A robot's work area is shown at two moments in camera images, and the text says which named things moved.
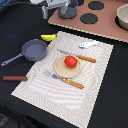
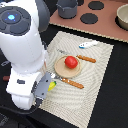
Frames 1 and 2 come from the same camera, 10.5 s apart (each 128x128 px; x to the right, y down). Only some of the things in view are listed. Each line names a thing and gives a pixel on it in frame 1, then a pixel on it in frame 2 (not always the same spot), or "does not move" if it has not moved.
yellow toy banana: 48,37 -> 52,85
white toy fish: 86,45 does not move
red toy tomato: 70,61 does not move
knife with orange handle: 79,56 does not move
